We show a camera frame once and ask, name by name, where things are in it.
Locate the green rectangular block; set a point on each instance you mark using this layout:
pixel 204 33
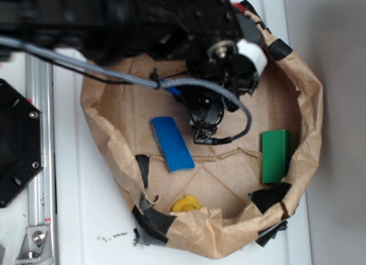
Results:
pixel 275 146

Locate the yellow rubber duck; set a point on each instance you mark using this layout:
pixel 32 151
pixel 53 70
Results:
pixel 187 203

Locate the blue sponge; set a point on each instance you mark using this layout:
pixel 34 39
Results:
pixel 171 144

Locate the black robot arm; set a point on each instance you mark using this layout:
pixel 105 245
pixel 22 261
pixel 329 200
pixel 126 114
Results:
pixel 104 31

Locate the aluminium extrusion rail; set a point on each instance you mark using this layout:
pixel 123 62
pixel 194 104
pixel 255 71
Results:
pixel 42 201

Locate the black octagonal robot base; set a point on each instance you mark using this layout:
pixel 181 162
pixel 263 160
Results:
pixel 21 149

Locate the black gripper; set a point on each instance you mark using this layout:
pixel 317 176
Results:
pixel 210 35

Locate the metal corner bracket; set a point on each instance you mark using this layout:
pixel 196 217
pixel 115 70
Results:
pixel 36 247

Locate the brown paper bag bin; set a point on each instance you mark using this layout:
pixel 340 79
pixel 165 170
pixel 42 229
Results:
pixel 236 207

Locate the white tray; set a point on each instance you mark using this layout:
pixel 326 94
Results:
pixel 94 223

